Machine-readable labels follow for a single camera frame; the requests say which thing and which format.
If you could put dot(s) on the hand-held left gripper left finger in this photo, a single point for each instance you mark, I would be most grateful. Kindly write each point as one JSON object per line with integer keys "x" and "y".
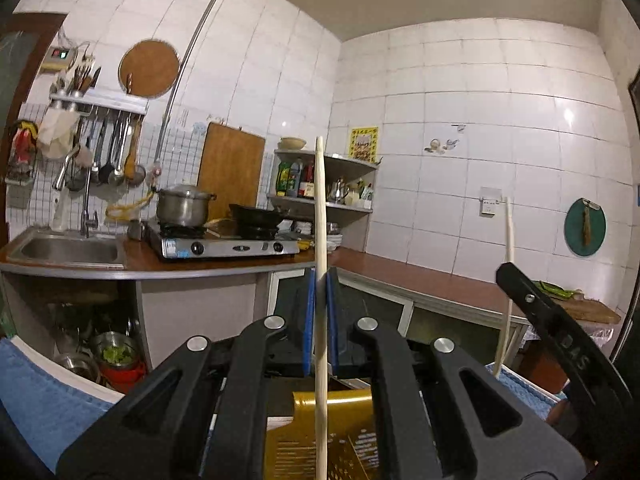
{"x": 309, "y": 325}

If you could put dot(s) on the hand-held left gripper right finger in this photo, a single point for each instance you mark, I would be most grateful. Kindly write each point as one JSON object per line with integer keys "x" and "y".
{"x": 334, "y": 325}

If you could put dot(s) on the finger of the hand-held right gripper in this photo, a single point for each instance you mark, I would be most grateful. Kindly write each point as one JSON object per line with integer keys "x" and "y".
{"x": 575, "y": 350}

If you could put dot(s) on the yellow perforated utensil holder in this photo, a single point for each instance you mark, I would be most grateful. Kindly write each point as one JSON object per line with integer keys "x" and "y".
{"x": 300, "y": 440}

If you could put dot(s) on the wooden chopstick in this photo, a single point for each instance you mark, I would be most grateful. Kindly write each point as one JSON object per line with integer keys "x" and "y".
{"x": 320, "y": 210}
{"x": 509, "y": 235}

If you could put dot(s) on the row of hanging kitchen utensils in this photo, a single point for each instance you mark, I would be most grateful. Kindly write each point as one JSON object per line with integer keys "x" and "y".
{"x": 117, "y": 155}

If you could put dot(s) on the wooden chopping board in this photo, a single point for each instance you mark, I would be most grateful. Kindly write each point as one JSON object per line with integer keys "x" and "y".
{"x": 590, "y": 310}

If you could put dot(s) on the green vegetables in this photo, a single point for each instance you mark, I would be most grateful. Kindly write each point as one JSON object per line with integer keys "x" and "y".
{"x": 552, "y": 289}

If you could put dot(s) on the brown kitchen counter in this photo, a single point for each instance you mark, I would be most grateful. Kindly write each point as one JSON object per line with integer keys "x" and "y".
{"x": 430, "y": 280}

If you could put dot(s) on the steel gas stove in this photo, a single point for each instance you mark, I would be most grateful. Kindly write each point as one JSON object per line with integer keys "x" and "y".
{"x": 220, "y": 248}

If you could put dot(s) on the black wok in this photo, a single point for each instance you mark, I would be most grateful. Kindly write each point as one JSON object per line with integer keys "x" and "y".
{"x": 255, "y": 216}

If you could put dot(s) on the green round cutting board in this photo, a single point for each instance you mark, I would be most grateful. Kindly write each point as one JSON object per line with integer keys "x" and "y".
{"x": 597, "y": 230}

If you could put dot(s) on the steel teapot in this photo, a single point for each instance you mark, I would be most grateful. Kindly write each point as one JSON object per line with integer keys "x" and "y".
{"x": 339, "y": 191}

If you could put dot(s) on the red label bottle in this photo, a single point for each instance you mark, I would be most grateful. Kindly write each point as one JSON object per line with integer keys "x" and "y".
{"x": 306, "y": 182}

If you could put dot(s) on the dark sauce bottle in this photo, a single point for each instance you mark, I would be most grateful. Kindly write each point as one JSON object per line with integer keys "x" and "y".
{"x": 295, "y": 180}

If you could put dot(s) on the green bottle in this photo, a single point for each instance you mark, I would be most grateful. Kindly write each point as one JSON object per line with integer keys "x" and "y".
{"x": 283, "y": 180}

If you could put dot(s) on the grey corner shelf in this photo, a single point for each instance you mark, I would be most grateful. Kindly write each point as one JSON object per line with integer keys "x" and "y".
{"x": 350, "y": 162}

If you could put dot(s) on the steel cooking pot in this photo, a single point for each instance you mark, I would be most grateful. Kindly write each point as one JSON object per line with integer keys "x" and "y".
{"x": 182, "y": 207}

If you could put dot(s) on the rectangular wooden cutting board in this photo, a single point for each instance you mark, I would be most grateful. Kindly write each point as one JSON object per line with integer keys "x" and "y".
{"x": 230, "y": 165}

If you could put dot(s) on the beige bowl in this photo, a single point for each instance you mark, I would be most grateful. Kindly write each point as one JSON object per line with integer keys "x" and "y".
{"x": 292, "y": 143}

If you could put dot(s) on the red bucket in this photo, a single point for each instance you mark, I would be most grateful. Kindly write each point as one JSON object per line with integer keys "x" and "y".
{"x": 125, "y": 377}

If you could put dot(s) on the steel bowl with greens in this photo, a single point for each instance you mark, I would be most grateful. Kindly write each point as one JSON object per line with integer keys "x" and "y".
{"x": 116, "y": 352}

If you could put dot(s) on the small steel cup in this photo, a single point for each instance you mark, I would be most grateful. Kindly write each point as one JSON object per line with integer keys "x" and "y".
{"x": 134, "y": 230}

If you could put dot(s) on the empty steel bowl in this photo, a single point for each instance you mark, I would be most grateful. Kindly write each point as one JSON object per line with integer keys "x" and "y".
{"x": 77, "y": 367}

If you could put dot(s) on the steel kitchen sink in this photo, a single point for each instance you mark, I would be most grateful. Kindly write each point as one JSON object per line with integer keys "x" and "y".
{"x": 65, "y": 250}

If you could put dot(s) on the steel faucet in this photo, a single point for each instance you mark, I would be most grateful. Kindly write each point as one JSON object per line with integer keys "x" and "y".
{"x": 86, "y": 195}

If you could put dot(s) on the blue terry towel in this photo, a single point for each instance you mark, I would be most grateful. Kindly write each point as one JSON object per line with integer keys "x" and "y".
{"x": 45, "y": 400}

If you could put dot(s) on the round wooden board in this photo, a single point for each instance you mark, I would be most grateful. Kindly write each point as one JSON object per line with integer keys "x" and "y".
{"x": 150, "y": 67}

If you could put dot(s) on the white cloth bag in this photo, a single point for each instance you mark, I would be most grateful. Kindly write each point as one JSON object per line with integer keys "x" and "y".
{"x": 57, "y": 132}

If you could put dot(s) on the white wall outlet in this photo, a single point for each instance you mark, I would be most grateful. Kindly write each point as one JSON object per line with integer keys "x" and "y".
{"x": 490, "y": 201}

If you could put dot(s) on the yellow wall sticker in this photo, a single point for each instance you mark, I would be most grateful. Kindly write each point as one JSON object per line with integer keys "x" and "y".
{"x": 363, "y": 145}

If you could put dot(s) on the teapot wall stickers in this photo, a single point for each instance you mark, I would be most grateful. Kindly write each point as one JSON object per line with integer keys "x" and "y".
{"x": 440, "y": 144}

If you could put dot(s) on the metal wall pipe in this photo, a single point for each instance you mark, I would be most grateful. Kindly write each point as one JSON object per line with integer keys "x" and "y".
{"x": 190, "y": 45}

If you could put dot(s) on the steel wall utensil rack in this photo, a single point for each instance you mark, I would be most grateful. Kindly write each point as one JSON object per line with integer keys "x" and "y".
{"x": 100, "y": 100}

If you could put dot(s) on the beige switch box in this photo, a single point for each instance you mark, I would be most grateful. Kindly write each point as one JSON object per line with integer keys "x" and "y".
{"x": 60, "y": 57}

